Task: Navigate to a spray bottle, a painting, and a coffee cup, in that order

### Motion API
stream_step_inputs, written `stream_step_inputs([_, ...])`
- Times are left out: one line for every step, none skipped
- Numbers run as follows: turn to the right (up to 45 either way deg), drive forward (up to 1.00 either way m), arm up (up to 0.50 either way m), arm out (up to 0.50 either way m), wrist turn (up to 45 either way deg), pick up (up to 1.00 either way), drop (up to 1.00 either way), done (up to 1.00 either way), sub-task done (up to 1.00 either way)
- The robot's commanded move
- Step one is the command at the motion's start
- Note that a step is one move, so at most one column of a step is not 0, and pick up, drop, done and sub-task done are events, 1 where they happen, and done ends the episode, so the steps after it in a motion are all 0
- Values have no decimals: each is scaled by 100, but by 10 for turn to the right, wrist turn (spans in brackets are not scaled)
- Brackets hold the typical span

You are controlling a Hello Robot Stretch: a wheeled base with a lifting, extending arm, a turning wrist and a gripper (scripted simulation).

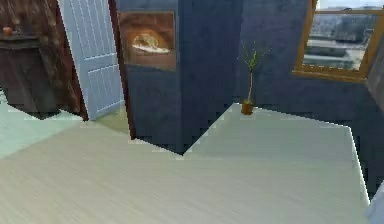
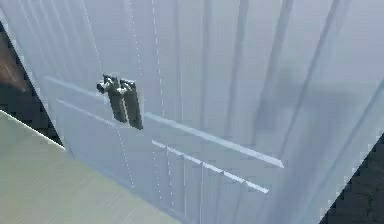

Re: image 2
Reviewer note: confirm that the white panelled room door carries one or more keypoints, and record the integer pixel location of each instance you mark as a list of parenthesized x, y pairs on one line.
[(216, 100)]

